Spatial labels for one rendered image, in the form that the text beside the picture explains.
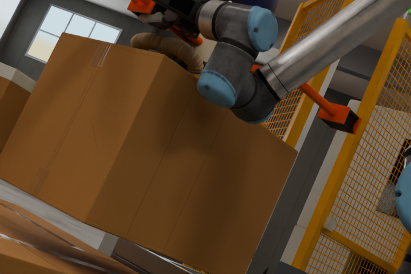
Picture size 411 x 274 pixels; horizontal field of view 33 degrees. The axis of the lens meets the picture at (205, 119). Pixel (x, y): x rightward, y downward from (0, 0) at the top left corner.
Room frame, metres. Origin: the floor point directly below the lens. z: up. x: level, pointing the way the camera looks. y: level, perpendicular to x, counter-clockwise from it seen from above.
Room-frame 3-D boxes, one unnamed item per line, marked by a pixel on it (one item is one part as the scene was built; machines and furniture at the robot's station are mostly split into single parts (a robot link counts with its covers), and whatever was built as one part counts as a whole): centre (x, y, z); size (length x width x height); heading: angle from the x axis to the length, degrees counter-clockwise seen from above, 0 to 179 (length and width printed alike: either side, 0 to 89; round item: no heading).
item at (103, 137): (1.85, 0.08, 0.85); 0.60 x 0.40 x 0.40; 136
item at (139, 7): (1.67, 0.23, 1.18); 0.10 x 0.08 x 0.06; 47
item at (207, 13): (1.52, 0.07, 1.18); 0.09 x 0.05 x 0.10; 138
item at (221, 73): (1.47, 0.00, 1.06); 0.12 x 0.09 x 0.12; 148
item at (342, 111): (1.90, -0.33, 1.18); 0.09 x 0.08 x 0.05; 47
